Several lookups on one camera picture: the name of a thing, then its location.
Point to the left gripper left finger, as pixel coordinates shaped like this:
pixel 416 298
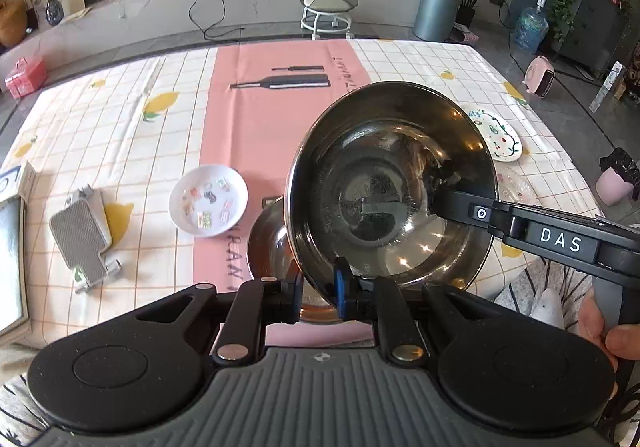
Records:
pixel 257 304

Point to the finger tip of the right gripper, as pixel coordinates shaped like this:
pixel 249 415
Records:
pixel 464 208

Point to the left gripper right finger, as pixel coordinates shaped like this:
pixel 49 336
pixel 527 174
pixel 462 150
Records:
pixel 394 314

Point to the small steel bowl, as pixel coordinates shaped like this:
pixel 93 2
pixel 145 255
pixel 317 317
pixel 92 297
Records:
pixel 269 255

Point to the orange steel bowl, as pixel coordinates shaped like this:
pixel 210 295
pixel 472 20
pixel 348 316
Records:
pixel 363 183

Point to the right hand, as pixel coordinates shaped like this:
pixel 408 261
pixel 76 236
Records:
pixel 620 342

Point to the clear glass flowered plate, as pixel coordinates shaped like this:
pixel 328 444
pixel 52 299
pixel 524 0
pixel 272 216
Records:
pixel 514 187

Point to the pink bin with black bag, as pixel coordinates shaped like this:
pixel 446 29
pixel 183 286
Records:
pixel 619 177

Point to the white fruity painted plate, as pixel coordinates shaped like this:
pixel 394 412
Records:
pixel 499 138

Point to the small white sticker plate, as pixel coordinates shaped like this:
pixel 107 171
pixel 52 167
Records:
pixel 208 201

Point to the pink small heater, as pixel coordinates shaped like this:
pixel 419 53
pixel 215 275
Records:
pixel 539 76

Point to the pink checked lemon tablecloth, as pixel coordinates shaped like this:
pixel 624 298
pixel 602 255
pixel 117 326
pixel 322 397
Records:
pixel 133 130

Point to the blue water jug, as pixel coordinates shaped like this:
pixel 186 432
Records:
pixel 531 27

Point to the grey trash can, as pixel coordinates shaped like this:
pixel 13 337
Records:
pixel 435 19

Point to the grey mesh tool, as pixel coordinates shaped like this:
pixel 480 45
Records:
pixel 81 232

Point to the dark cabinet with ivy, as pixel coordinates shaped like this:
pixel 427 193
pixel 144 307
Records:
pixel 587 32

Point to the white round stool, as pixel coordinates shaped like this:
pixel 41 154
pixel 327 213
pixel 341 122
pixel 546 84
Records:
pixel 329 17

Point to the pink storage box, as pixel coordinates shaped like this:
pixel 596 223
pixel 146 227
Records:
pixel 26 77

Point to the brown round vase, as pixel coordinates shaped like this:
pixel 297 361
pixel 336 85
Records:
pixel 13 23

